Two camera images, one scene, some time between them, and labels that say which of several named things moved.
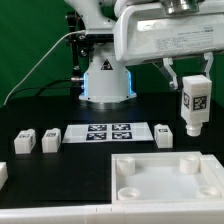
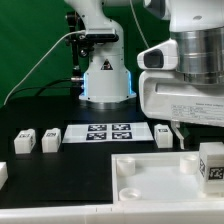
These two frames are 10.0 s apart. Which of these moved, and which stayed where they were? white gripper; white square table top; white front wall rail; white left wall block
Moved: white gripper
Stayed: white square table top; white left wall block; white front wall rail
